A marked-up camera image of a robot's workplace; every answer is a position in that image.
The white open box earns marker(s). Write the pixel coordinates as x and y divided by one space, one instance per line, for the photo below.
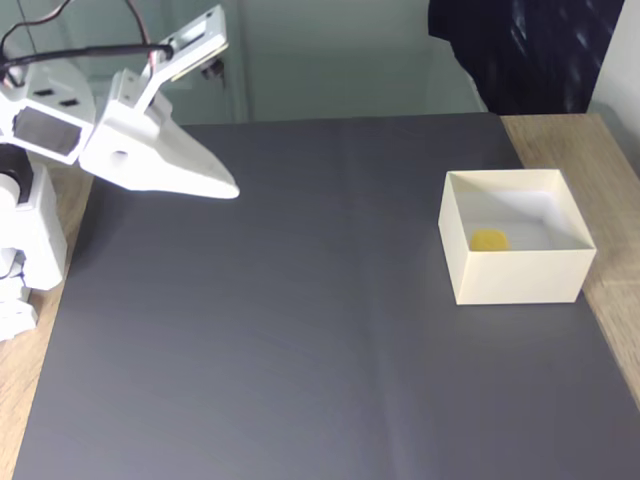
520 277

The yellow cube block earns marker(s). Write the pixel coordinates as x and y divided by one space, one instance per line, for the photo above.
489 241

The dark hanging cloth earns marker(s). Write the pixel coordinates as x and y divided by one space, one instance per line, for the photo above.
525 50

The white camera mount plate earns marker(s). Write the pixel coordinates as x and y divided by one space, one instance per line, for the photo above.
210 25

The pale green panelled door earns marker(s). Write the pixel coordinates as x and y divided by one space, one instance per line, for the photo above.
210 102

